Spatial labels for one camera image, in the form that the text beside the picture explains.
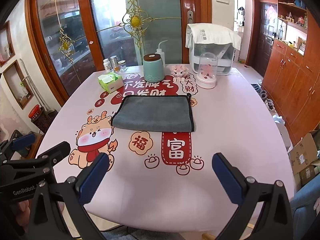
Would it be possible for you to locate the white squeeze bottle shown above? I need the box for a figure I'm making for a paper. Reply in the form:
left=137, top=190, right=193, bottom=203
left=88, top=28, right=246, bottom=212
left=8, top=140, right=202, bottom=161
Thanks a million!
left=155, top=40, right=169, bottom=68

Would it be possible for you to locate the dark brown entrance door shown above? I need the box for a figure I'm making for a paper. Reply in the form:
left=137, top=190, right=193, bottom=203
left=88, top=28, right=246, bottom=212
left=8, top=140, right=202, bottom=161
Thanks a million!
left=257, top=1, right=278, bottom=70

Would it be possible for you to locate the white plastic appliance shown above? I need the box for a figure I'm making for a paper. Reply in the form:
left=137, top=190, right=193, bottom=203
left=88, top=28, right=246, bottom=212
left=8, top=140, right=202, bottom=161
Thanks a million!
left=188, top=41, right=237, bottom=76

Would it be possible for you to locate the wooden wall niche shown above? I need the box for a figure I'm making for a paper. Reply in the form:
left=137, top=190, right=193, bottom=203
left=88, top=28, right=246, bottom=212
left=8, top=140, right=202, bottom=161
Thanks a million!
left=2, top=60, right=35, bottom=110

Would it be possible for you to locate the white cloth bag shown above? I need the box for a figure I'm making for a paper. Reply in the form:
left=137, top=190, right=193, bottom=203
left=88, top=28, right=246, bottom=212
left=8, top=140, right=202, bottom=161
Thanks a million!
left=185, top=23, right=242, bottom=51

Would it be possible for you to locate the pink printed tablecloth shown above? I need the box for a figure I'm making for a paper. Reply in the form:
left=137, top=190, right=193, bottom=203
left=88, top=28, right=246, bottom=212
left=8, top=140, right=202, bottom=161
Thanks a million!
left=36, top=64, right=296, bottom=231

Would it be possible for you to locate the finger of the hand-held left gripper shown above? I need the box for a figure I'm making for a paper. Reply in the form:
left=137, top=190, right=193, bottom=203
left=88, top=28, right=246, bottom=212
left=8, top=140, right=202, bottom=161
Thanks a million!
left=0, top=133, right=36, bottom=163
left=4, top=141, right=72, bottom=178

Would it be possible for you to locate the red lidded jar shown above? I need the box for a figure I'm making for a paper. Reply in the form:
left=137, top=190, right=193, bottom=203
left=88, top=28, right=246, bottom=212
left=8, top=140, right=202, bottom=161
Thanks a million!
left=28, top=104, right=42, bottom=121

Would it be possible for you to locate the grey towel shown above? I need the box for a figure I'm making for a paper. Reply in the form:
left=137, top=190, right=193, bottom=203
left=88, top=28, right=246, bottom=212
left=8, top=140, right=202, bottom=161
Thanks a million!
left=111, top=94, right=197, bottom=133

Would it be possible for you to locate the green tissue box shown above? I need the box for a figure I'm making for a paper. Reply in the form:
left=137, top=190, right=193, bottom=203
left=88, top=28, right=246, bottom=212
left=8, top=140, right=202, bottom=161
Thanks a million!
left=97, top=71, right=124, bottom=94

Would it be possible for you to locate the wooden cabinet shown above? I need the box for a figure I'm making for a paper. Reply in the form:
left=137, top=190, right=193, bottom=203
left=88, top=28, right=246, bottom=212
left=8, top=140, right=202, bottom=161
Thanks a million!
left=261, top=0, right=320, bottom=144

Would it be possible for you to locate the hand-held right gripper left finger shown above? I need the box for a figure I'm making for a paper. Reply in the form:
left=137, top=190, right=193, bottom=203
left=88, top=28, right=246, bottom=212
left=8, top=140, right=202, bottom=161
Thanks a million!
left=30, top=152, right=111, bottom=240

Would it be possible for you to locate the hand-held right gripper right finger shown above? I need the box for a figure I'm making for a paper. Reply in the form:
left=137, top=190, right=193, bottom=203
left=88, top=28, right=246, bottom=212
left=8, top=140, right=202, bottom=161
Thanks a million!
left=212, top=152, right=295, bottom=240

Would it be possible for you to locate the teal ceramic canister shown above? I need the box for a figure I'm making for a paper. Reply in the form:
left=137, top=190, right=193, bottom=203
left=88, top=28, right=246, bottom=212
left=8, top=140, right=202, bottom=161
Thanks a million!
left=143, top=53, right=166, bottom=82

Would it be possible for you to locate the wooden glass sliding door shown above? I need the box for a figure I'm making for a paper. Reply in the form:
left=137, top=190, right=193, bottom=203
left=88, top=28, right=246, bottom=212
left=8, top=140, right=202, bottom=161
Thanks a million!
left=27, top=0, right=213, bottom=101

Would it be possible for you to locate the glass dome ornament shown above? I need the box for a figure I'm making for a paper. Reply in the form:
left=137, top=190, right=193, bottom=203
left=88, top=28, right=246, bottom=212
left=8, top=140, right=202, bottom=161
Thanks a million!
left=195, top=52, right=219, bottom=90

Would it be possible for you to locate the large cardboard box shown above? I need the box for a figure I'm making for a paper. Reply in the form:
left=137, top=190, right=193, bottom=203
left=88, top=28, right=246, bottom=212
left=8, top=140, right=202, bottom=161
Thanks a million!
left=289, top=132, right=320, bottom=176

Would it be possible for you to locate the pink toy figure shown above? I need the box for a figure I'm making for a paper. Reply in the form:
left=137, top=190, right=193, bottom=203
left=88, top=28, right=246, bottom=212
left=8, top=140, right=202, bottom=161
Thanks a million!
left=170, top=64, right=189, bottom=78

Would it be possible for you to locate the small cardboard box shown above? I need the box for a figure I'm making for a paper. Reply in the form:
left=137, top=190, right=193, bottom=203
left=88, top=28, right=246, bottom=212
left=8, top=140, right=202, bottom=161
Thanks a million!
left=298, top=164, right=320, bottom=187

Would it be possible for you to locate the person's leg in jeans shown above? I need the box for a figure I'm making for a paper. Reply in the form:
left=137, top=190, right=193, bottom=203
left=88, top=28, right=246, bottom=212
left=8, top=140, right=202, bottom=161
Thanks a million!
left=291, top=179, right=320, bottom=231

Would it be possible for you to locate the person's left hand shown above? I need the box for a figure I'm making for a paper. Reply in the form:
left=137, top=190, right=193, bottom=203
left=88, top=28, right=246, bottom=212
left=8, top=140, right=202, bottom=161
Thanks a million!
left=17, top=200, right=33, bottom=214

